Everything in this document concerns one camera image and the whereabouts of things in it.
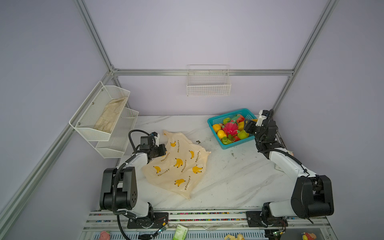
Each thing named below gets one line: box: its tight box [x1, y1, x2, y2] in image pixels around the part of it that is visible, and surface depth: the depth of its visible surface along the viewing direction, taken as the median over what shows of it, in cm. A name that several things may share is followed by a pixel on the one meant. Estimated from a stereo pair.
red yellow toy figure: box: [301, 232, 317, 240], surface depth 69 cm
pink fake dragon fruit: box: [222, 120, 240, 136], surface depth 95 cm
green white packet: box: [173, 224, 188, 240], surface depth 70 cm
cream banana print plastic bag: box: [142, 131, 211, 200], surface depth 88 cm
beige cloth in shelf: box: [94, 96, 128, 134], surface depth 80 cm
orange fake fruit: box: [213, 124, 221, 133], surface depth 104 cm
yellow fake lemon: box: [217, 129, 227, 139], surface depth 100 cm
